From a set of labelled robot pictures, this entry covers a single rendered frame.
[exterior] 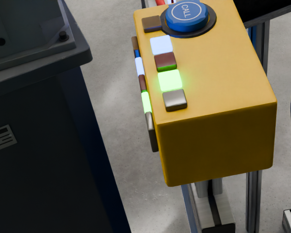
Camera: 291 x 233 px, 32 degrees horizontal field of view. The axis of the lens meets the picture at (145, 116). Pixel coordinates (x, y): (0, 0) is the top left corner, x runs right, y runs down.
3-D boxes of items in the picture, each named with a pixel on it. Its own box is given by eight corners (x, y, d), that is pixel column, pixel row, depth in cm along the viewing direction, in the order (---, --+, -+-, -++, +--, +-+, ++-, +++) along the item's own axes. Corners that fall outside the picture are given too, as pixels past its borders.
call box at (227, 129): (273, 178, 47) (280, 99, 39) (167, 199, 47) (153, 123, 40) (231, 67, 58) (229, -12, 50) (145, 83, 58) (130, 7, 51)
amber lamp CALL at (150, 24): (162, 30, 48) (162, 25, 47) (144, 33, 48) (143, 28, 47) (160, 19, 49) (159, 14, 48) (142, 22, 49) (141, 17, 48)
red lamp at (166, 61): (177, 69, 44) (177, 64, 43) (157, 73, 44) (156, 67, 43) (174, 55, 45) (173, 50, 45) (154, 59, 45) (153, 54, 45)
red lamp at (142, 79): (151, 112, 47) (147, 89, 45) (145, 113, 47) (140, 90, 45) (148, 95, 48) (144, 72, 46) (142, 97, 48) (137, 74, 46)
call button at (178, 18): (212, 33, 47) (212, 17, 46) (170, 40, 47) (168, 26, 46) (203, 8, 50) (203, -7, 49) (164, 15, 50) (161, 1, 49)
